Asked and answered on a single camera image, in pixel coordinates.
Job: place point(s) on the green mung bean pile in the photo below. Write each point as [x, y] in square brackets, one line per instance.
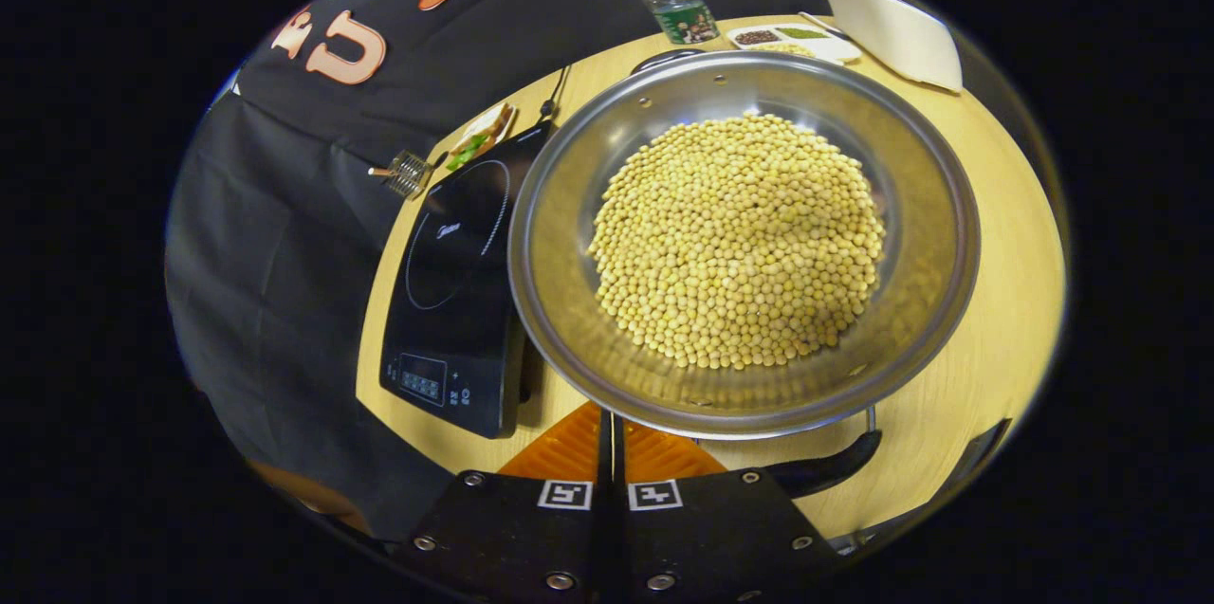
[802, 33]

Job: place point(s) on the small white plate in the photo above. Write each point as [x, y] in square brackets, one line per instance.
[469, 132]

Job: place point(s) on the red bean pile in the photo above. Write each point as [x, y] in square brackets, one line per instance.
[757, 37]

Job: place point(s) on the black induction cooktop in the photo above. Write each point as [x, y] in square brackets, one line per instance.
[446, 301]

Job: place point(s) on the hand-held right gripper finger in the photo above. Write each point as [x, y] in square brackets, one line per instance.
[604, 490]
[619, 490]

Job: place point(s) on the stainless steel pot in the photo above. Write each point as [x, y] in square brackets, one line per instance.
[569, 234]

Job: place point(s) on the black backdrop cloth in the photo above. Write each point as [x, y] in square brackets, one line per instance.
[285, 234]

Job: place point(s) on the white divided tray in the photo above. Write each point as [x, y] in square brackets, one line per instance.
[825, 46]

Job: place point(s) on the white toaster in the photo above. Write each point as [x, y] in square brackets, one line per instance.
[892, 30]

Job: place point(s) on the sandwich with lettuce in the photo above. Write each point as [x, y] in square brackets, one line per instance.
[498, 125]

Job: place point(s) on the large soybean pile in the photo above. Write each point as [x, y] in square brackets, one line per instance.
[740, 244]

